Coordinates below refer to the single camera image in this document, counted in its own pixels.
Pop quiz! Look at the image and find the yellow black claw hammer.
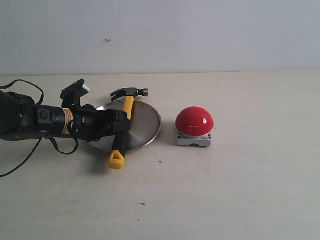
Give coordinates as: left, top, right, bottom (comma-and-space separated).
108, 87, 149, 170

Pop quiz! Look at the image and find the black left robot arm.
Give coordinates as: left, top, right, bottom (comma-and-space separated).
0, 90, 131, 142

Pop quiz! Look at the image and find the black cable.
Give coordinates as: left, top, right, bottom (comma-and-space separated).
0, 79, 80, 178

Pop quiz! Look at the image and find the round stainless steel plate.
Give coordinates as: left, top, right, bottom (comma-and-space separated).
88, 100, 162, 153

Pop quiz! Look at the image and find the black wrist camera silver mount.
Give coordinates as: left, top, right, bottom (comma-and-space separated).
60, 79, 91, 108

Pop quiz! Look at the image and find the red dome push button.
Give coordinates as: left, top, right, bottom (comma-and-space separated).
174, 106, 215, 148

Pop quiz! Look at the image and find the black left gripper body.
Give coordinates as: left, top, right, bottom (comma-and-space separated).
71, 105, 114, 142

